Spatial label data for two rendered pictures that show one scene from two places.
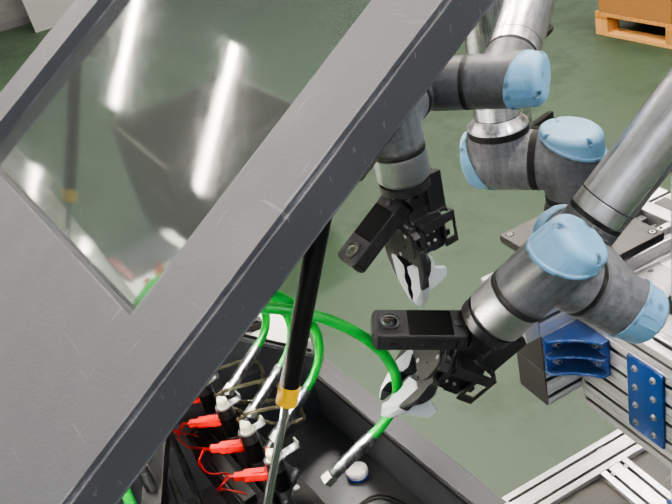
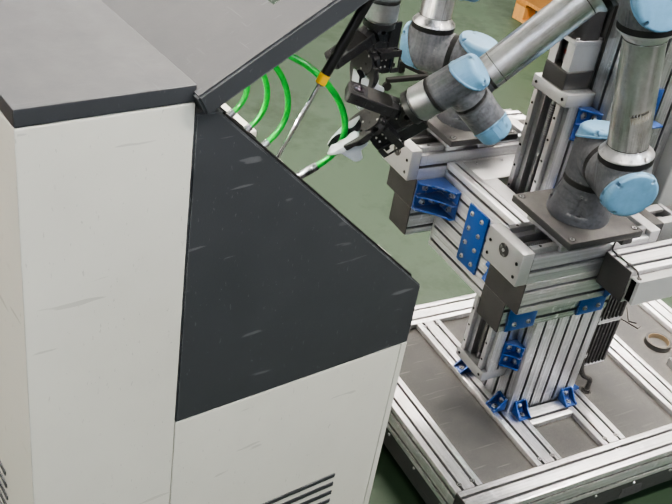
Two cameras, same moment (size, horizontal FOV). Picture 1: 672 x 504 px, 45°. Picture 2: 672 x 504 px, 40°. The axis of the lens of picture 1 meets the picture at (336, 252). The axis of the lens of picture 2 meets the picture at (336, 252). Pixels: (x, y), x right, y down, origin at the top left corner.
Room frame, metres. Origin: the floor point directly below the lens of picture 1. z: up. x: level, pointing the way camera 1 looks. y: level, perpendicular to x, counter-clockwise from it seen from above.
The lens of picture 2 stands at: (-0.90, 0.34, 2.10)
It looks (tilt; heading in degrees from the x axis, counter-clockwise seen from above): 33 degrees down; 347
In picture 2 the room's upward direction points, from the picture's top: 10 degrees clockwise
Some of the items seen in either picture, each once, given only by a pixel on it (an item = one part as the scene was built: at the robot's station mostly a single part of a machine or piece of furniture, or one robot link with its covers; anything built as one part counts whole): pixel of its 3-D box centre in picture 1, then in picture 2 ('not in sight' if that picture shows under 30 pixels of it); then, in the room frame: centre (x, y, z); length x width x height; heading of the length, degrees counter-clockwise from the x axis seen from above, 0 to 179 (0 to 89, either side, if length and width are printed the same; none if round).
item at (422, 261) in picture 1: (417, 261); (369, 76); (0.99, -0.11, 1.29); 0.05 x 0.02 x 0.09; 27
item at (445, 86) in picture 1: (428, 84); not in sight; (1.09, -0.18, 1.51); 0.11 x 0.11 x 0.08; 58
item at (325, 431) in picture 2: not in sight; (208, 411); (0.86, 0.19, 0.39); 0.70 x 0.58 x 0.79; 27
